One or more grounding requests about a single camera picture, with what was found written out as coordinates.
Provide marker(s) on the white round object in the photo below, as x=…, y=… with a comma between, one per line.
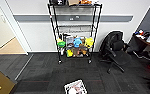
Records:
x=72, y=90

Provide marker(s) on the white door frame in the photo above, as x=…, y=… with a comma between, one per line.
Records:
x=16, y=28

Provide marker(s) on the dark desk with clutter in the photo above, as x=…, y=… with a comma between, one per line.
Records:
x=146, y=41

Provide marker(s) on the long grey wall band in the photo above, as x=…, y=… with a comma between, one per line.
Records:
x=34, y=18

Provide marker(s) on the wall sockets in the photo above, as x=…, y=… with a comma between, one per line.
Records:
x=75, y=18

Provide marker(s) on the small yellow toy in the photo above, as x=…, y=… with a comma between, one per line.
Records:
x=69, y=53

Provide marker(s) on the large yellow toy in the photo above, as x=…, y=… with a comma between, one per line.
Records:
x=89, y=42

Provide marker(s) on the wooden panel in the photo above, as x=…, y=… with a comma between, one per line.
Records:
x=1, y=78

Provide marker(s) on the black office chair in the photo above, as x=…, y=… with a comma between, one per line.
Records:
x=116, y=50

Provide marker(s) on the blue toy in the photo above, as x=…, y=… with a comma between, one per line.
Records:
x=78, y=42

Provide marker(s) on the pale basket with dark spots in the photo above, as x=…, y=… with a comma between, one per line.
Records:
x=83, y=85

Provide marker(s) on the magazine with face print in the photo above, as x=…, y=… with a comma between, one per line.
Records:
x=78, y=89

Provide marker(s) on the grey printed box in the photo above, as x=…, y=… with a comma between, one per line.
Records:
x=69, y=40

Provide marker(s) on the white bottle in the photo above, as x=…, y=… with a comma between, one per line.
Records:
x=62, y=51

